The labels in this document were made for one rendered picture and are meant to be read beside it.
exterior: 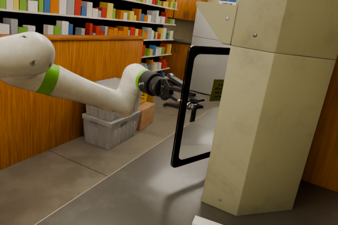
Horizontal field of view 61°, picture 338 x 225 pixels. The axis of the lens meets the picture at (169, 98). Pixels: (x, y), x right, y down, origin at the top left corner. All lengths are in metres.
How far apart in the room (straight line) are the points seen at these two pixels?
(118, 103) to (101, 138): 2.05
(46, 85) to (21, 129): 1.87
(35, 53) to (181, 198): 0.59
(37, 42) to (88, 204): 0.47
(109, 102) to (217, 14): 0.58
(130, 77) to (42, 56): 0.41
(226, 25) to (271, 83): 0.19
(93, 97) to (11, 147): 1.86
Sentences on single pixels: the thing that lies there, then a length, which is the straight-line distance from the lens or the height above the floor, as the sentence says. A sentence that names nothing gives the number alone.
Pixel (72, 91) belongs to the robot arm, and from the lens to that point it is 1.10.
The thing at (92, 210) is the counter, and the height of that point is 0.94.
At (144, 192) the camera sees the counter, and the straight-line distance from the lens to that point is 0.93.
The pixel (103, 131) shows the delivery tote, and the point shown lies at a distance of 3.15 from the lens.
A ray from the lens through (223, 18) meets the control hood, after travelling 0.78.
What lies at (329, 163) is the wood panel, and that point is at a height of 1.04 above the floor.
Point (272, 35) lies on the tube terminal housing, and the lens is 0.76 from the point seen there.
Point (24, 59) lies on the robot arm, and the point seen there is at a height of 1.30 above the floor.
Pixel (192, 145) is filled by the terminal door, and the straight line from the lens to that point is 0.99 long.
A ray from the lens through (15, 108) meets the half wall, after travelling 2.81.
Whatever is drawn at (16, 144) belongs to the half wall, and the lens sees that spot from 2.95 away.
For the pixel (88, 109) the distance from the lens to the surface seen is 3.23.
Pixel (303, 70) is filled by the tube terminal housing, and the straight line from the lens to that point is 0.83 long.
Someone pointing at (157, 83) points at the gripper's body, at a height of 1.22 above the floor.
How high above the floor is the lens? 1.46
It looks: 16 degrees down
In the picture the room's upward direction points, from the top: 8 degrees clockwise
